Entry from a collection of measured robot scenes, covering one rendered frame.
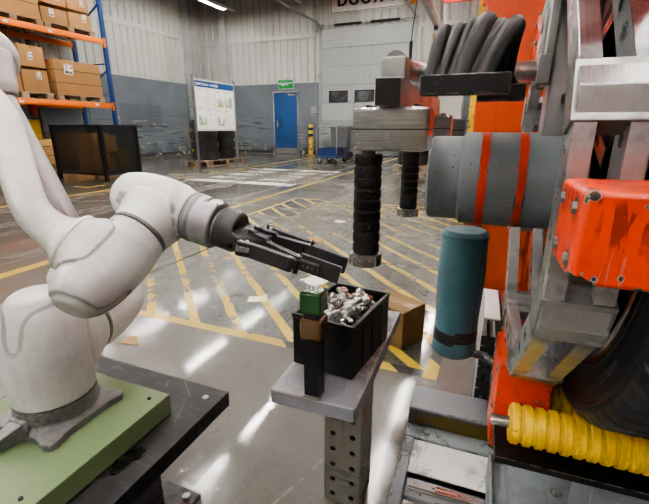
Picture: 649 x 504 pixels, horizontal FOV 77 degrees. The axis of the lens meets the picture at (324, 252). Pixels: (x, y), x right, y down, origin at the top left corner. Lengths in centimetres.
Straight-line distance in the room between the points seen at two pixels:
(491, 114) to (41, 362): 108
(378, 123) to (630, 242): 29
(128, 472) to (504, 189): 83
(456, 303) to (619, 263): 51
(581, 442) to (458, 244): 35
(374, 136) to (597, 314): 30
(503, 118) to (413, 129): 60
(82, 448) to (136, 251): 42
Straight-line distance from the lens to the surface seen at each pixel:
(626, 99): 43
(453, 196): 64
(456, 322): 85
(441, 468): 124
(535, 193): 63
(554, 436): 69
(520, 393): 75
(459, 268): 81
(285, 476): 130
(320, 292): 70
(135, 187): 79
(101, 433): 99
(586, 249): 35
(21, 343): 94
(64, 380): 97
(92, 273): 70
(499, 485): 115
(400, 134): 50
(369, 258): 54
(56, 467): 95
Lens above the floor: 93
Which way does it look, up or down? 17 degrees down
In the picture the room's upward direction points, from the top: straight up
